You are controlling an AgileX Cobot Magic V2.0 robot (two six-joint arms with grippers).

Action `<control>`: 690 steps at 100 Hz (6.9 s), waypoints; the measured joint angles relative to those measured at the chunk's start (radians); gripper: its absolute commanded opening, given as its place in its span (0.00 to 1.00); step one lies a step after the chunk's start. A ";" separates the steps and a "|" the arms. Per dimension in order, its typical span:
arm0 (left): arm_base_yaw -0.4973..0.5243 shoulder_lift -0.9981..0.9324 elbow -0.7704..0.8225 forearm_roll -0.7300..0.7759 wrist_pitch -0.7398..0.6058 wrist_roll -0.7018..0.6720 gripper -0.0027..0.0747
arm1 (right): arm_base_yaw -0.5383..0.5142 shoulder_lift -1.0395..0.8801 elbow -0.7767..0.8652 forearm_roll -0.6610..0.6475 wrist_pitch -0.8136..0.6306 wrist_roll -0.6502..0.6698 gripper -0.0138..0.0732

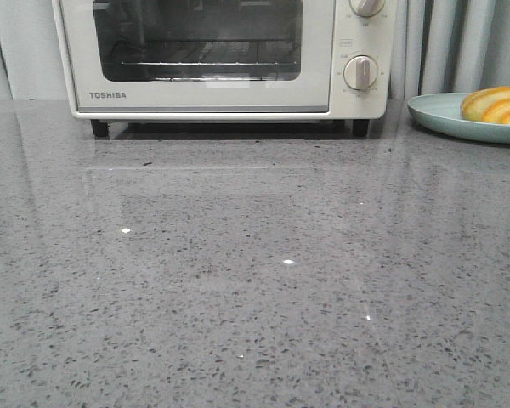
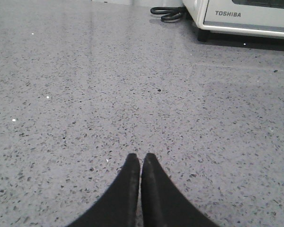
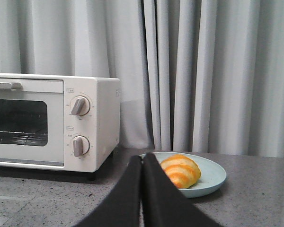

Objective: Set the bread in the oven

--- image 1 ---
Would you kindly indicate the light green plate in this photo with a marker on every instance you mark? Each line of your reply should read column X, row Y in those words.
column 441, row 112

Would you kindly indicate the black oven foot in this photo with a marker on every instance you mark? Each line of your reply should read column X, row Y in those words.
column 360, row 127
column 100, row 129

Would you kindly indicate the golden croissant bread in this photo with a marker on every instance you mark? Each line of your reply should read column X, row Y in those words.
column 490, row 105

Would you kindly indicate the black left oven foot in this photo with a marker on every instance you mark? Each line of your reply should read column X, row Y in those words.
column 100, row 129

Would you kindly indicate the glass oven door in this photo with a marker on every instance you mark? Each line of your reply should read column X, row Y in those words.
column 92, row 27

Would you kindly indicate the lower beige oven knob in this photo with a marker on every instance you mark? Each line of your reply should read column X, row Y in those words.
column 360, row 73

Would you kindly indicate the white Toshiba toaster oven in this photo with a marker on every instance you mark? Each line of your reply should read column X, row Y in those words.
column 352, row 36

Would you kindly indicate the upper beige oven knob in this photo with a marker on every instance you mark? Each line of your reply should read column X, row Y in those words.
column 366, row 8

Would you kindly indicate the beige oven knob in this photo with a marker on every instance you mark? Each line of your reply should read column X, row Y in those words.
column 366, row 8
column 360, row 73

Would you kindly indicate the black right oven foot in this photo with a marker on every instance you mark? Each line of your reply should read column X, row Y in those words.
column 360, row 127

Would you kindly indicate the metal wire oven rack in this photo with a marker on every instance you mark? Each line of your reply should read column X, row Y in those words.
column 196, row 61

